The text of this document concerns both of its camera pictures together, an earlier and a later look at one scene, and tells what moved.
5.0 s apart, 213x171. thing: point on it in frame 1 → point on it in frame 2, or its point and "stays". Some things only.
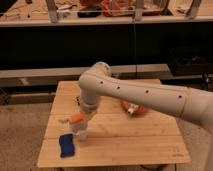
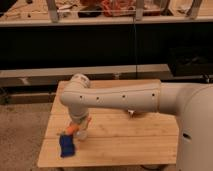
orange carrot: [76, 118] → [71, 129]
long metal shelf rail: [48, 77] stays
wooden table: [114, 136] stays
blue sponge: [67, 146] stays
